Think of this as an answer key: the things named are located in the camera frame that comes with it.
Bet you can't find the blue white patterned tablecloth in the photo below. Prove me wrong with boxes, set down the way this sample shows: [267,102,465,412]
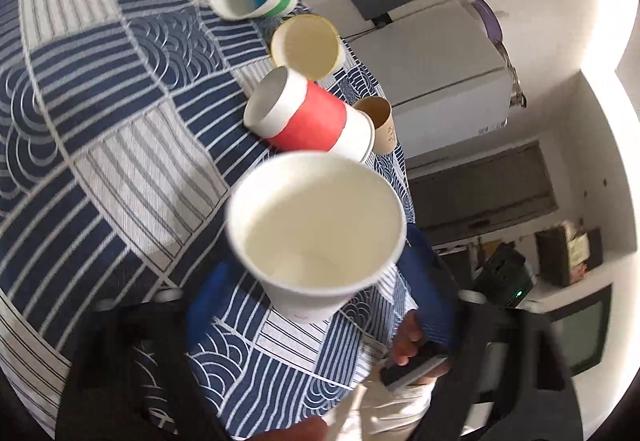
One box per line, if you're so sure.
[1,0,413,439]

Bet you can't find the white paper cup pink hearts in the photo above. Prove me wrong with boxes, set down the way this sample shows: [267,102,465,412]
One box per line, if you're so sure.
[226,152,407,324]

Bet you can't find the red and white paper cup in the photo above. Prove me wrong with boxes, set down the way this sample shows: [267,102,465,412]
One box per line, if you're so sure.
[243,66,374,162]

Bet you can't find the brown kraft paper cup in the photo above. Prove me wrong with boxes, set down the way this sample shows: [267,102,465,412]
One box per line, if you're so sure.
[354,96,397,156]

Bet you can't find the small crt television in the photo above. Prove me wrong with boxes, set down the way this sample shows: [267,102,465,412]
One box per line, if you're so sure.
[549,285,612,376]

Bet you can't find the purple bowl on refrigerator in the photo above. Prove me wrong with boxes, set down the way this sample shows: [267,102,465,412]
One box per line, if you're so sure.
[471,0,503,43]

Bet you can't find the white refrigerator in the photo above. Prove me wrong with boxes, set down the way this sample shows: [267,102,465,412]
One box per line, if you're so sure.
[350,1,512,158]

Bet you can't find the cream yellow paper cup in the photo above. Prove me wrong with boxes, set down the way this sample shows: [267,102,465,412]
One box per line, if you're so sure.
[270,14,346,81]

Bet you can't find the person's right hand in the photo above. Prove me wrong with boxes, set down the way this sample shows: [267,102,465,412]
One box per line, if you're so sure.
[390,310,450,386]

